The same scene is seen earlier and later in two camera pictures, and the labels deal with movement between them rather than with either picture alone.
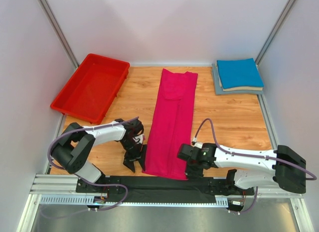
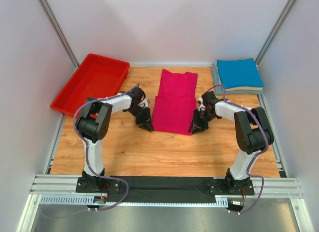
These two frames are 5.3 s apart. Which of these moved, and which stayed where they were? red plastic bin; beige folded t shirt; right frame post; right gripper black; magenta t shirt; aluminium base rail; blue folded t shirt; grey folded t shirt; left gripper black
Moved: right gripper black; magenta t shirt; left gripper black
Stayed: right frame post; aluminium base rail; beige folded t shirt; red plastic bin; grey folded t shirt; blue folded t shirt
